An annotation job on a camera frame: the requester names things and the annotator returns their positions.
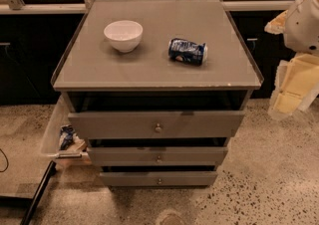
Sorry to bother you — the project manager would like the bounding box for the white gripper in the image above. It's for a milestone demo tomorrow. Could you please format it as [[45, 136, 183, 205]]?
[[265, 9, 319, 119]]

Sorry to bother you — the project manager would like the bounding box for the grey drawer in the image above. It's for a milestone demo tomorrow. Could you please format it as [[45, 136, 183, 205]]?
[[100, 171, 217, 187], [88, 146, 227, 166], [69, 111, 244, 139]]

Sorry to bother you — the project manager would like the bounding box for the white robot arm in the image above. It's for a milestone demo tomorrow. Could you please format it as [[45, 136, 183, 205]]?
[[264, 0, 319, 120]]

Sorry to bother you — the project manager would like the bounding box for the grey drawer cabinet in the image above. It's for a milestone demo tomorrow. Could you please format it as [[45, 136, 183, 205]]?
[[52, 0, 262, 174]]

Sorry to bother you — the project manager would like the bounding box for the grey bottom drawer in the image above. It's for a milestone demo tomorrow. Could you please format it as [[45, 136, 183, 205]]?
[[100, 171, 217, 187]]

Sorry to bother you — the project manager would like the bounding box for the grey top drawer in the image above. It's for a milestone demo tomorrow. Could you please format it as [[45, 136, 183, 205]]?
[[69, 111, 244, 139]]

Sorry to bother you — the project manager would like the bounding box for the crushed blue soda can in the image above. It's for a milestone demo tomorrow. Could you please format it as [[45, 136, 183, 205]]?
[[168, 38, 207, 66]]

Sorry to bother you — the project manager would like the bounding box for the white ceramic bowl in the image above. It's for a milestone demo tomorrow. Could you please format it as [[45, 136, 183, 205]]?
[[104, 20, 144, 53]]

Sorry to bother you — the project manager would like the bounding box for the blue snack bag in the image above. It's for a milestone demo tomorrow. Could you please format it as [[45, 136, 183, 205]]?
[[60, 124, 74, 150]]

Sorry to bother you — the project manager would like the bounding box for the black floor stand bar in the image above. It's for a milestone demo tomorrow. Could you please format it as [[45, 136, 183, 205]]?
[[20, 161, 56, 225]]

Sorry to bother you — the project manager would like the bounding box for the black cable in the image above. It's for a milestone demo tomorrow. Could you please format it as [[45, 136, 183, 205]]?
[[0, 148, 10, 173]]

